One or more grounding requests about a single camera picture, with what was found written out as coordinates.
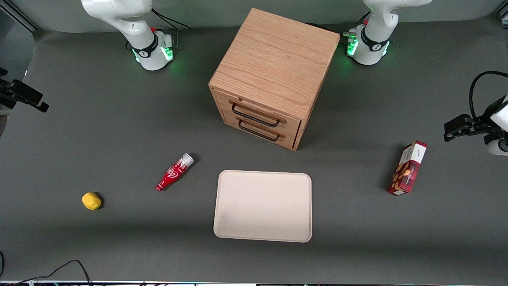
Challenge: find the wooden drawer shallow front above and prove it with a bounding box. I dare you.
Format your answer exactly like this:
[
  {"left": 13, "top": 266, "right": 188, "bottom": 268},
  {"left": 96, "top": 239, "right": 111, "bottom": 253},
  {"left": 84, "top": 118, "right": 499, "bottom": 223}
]
[{"left": 216, "top": 91, "right": 301, "bottom": 136}]

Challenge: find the black cable at table edge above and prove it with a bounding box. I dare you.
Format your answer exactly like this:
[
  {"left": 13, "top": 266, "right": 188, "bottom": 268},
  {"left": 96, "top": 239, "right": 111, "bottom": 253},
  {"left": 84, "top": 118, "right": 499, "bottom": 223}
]
[{"left": 0, "top": 251, "right": 92, "bottom": 286}]

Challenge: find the yellow lemon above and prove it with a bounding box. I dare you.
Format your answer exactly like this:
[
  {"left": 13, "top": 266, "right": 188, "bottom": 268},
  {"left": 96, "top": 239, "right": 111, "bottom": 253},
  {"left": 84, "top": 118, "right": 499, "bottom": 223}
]
[{"left": 82, "top": 192, "right": 102, "bottom": 211}]

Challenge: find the red snack box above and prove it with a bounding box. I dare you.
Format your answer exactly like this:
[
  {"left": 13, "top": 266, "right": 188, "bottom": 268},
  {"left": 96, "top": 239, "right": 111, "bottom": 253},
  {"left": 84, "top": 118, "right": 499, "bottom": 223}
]
[{"left": 387, "top": 140, "right": 428, "bottom": 196}]

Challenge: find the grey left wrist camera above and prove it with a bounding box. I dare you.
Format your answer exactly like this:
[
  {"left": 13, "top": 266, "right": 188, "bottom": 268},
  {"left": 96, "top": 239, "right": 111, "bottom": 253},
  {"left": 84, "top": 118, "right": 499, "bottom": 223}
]
[{"left": 483, "top": 134, "right": 508, "bottom": 156}]

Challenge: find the beige plastic tray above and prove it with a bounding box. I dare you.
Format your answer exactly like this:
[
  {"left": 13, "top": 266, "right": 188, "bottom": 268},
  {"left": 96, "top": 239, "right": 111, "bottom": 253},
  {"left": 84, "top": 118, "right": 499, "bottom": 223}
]
[{"left": 213, "top": 170, "right": 313, "bottom": 243}]

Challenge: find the black metal drawer handle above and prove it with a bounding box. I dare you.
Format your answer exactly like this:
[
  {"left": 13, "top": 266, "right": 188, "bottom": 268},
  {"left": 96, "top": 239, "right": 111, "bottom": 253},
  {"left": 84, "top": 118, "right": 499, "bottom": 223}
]
[
  {"left": 229, "top": 100, "right": 287, "bottom": 128},
  {"left": 236, "top": 116, "right": 286, "bottom": 142}
]

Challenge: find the red cola bottle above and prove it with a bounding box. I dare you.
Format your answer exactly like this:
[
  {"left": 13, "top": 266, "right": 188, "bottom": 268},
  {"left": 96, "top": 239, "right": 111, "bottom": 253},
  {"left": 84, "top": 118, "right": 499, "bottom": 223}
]
[{"left": 155, "top": 153, "right": 195, "bottom": 192}]

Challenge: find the aluminium frame rail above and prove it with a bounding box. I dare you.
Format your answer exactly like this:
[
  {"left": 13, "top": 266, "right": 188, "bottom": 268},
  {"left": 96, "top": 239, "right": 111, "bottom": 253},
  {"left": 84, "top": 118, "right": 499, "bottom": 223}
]
[{"left": 0, "top": 0, "right": 41, "bottom": 32}]

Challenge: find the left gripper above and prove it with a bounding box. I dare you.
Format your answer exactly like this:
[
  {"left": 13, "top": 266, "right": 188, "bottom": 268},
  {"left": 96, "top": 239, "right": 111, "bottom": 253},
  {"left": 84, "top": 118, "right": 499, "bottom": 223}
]
[{"left": 444, "top": 97, "right": 508, "bottom": 143}]

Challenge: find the black cable at right arm base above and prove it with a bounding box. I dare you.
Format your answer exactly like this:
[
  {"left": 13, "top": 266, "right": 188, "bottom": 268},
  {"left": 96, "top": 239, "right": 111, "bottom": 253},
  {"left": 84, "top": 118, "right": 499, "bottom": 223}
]
[{"left": 151, "top": 8, "right": 192, "bottom": 48}]

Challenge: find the oak wooden drawer cabinet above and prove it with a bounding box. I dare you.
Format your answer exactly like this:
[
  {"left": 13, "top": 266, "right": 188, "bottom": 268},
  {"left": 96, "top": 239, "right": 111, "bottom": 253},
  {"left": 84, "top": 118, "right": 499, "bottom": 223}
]
[{"left": 208, "top": 8, "right": 341, "bottom": 151}]

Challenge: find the wooden drawer deep front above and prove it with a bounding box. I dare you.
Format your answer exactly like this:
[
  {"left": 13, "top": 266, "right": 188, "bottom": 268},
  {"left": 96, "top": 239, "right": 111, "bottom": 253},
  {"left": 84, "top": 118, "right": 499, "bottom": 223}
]
[{"left": 222, "top": 112, "right": 299, "bottom": 150}]

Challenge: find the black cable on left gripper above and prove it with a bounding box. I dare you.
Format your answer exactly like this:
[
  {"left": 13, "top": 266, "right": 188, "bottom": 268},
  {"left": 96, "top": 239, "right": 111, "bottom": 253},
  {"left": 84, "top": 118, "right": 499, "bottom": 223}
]
[{"left": 469, "top": 71, "right": 508, "bottom": 120}]

